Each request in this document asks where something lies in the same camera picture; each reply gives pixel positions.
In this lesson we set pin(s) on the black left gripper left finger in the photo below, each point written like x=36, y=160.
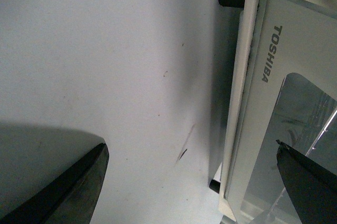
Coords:
x=71, y=197

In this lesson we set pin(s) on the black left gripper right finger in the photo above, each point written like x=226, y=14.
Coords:
x=311, y=187

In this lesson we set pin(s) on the white Toshiba toaster oven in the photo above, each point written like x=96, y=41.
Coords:
x=283, y=88

